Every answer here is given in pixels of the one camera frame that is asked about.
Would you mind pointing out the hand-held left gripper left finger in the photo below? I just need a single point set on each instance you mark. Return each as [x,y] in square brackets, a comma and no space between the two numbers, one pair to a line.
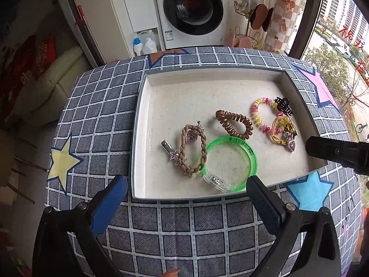
[111,202]

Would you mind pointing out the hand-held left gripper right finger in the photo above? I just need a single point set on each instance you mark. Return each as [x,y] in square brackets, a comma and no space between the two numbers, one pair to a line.
[263,205]

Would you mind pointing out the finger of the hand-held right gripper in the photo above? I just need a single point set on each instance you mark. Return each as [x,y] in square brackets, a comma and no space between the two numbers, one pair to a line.
[328,150]

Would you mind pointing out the black claw hair clip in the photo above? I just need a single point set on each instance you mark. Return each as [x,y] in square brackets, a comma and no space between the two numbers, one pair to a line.
[284,106]

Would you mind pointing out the green translucent bangle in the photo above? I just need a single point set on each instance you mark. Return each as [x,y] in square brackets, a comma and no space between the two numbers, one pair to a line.
[233,140]

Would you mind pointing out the silver star hair clip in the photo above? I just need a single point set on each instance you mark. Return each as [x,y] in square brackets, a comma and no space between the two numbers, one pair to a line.
[167,147]

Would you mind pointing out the silver crown heart charm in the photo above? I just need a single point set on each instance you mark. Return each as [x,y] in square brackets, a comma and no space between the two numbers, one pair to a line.
[190,136]

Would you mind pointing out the white shallow tray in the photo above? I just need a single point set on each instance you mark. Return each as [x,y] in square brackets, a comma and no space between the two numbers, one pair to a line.
[178,106]

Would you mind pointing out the person's left hand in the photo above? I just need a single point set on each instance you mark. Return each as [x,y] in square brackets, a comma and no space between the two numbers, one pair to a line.
[171,273]

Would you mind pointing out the grey checked star tablecloth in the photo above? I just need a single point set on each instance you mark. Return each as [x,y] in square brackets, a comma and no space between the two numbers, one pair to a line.
[101,115]

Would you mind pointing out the red window sticker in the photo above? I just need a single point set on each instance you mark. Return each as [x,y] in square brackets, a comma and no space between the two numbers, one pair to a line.
[347,33]

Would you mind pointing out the cream sofa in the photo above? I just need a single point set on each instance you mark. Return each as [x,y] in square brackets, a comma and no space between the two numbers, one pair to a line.
[49,86]

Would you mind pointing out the pink slipper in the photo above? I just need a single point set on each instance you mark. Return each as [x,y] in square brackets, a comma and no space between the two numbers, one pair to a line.
[244,41]

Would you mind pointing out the pink checked curtain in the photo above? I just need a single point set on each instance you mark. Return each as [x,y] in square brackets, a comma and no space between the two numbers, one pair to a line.
[284,20]

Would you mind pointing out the dark slipper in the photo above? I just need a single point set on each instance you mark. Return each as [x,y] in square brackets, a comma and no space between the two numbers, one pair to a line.
[270,20]

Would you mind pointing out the brown slipper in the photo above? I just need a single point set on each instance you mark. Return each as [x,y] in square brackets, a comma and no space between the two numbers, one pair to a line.
[258,16]

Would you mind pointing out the white blue-capped detergent bottle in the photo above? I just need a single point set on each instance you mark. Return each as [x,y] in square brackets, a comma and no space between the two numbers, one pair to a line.
[138,46]

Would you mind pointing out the clear plastic jug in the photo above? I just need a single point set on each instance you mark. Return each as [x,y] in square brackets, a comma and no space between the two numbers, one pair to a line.
[150,47]

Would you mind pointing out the red cloth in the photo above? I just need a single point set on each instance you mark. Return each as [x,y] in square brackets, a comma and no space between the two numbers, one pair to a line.
[26,60]

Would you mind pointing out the white washing machine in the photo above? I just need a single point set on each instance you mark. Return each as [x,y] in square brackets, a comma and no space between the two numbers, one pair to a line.
[161,5]

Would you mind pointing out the white cabinet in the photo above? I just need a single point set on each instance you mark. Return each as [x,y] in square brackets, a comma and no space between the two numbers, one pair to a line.
[135,0]

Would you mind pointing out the dark window frame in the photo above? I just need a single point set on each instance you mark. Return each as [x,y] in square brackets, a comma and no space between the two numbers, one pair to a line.
[308,14]

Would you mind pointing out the red door frame decoration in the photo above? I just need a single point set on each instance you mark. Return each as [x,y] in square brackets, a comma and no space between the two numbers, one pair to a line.
[80,16]

